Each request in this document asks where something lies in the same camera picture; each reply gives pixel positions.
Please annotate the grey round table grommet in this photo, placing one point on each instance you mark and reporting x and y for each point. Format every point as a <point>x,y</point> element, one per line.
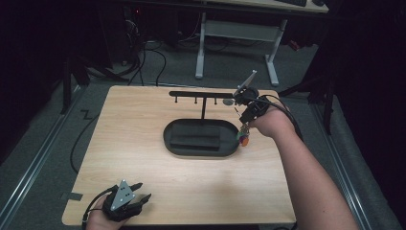
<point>227,102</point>

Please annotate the metal floor rail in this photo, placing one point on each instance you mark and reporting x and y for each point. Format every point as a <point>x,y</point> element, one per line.
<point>32,166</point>
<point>343,172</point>

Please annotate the person's right hand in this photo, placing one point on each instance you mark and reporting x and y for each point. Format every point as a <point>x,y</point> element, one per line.
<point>273,123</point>

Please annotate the black key rack with tray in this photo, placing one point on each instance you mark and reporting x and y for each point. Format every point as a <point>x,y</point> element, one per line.
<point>201,138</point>

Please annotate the white-framed desk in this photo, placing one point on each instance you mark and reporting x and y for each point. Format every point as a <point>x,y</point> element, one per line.
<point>237,31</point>

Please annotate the person's left hand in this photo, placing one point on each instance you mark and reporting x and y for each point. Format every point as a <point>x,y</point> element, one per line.
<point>97,218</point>

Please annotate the black computer mouse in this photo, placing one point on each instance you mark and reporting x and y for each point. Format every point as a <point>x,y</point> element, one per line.
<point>318,2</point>

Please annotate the black wallet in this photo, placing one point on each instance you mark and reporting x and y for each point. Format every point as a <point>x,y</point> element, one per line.
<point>194,138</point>

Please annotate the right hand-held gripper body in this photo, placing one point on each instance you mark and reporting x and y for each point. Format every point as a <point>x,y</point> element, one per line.
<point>252,102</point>

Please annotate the black keyboard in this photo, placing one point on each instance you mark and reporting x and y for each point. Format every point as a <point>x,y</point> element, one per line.
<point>292,2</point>

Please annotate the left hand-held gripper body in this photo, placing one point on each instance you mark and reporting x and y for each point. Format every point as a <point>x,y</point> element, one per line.
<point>121,201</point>

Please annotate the grey tape patch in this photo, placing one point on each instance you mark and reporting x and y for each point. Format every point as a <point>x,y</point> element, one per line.
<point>72,196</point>

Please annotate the black metal stand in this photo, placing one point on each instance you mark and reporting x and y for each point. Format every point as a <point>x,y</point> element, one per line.
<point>67,83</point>
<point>327,102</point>

